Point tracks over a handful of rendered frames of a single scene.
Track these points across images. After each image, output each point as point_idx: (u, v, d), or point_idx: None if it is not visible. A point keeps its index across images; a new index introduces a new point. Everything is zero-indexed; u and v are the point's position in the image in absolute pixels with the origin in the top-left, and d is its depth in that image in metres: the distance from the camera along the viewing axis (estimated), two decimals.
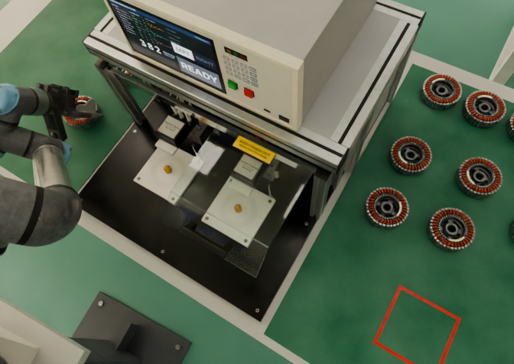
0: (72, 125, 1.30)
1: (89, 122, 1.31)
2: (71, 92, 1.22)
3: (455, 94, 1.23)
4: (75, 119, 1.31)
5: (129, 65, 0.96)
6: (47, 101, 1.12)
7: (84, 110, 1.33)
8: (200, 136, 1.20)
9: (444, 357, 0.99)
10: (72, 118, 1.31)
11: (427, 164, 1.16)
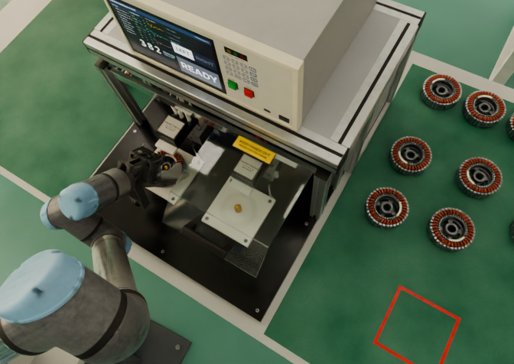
0: None
1: None
2: (155, 160, 1.06)
3: (455, 94, 1.23)
4: (159, 177, 1.17)
5: (129, 65, 0.96)
6: (128, 186, 0.99)
7: (170, 167, 1.19)
8: (200, 136, 1.20)
9: (444, 357, 0.99)
10: (156, 174, 1.17)
11: (427, 164, 1.16)
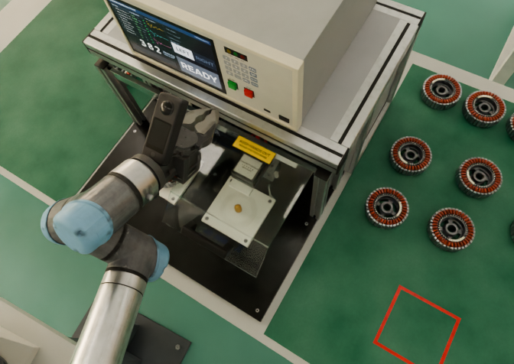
0: None
1: (173, 183, 1.17)
2: None
3: (455, 94, 1.23)
4: None
5: (129, 65, 0.96)
6: (121, 174, 0.70)
7: None
8: None
9: (444, 357, 0.99)
10: None
11: (427, 164, 1.16)
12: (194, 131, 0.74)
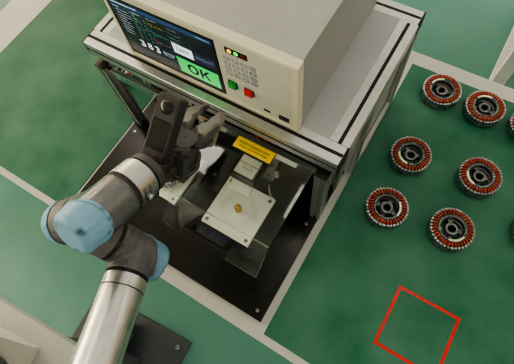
0: None
1: (173, 183, 1.17)
2: None
3: (455, 94, 1.23)
4: None
5: (129, 65, 0.96)
6: (121, 173, 0.70)
7: None
8: None
9: (444, 357, 0.99)
10: None
11: (427, 164, 1.16)
12: (194, 131, 0.74)
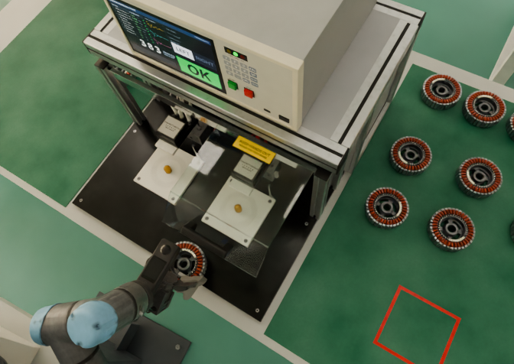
0: None
1: None
2: None
3: (455, 94, 1.23)
4: (176, 276, 1.02)
5: (129, 65, 0.96)
6: None
7: (188, 263, 1.04)
8: (200, 136, 1.20)
9: (444, 357, 0.99)
10: (172, 274, 1.03)
11: (427, 164, 1.16)
12: (174, 274, 0.97)
